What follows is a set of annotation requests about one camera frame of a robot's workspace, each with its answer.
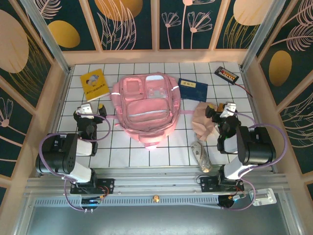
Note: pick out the beige cloth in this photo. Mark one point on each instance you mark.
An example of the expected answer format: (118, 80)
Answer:
(201, 122)

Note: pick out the yellow book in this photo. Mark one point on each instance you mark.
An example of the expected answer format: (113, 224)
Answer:
(94, 85)

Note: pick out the blue book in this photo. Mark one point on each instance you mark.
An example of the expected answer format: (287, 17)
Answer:
(193, 89)

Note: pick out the pink backpack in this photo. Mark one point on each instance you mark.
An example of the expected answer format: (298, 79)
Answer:
(146, 110)

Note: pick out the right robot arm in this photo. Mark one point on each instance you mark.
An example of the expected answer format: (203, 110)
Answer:
(256, 147)

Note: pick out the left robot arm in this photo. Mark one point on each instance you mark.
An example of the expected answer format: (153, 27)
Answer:
(56, 159)

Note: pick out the black charger board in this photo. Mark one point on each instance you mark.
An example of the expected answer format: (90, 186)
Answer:
(226, 74)

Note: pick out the white grid pattern mat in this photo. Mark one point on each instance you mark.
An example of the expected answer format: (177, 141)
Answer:
(146, 156)

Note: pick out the black controller board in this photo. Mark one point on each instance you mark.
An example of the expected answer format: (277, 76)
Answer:
(90, 201)
(227, 200)

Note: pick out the brass knob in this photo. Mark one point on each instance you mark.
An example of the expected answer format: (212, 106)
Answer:
(155, 198)

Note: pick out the grey metal panel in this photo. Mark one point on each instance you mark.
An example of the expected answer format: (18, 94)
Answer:
(156, 220)

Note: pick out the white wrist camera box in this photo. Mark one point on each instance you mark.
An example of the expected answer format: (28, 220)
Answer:
(85, 109)
(228, 109)

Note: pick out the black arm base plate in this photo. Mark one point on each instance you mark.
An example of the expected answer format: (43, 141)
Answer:
(107, 183)
(207, 183)

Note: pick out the clear plastic bracket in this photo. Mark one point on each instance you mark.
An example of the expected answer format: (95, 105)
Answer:
(262, 197)

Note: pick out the aluminium mounting rail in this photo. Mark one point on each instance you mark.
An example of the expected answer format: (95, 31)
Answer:
(151, 182)

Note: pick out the aluminium frame post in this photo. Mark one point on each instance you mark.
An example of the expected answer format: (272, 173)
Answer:
(45, 31)
(262, 31)

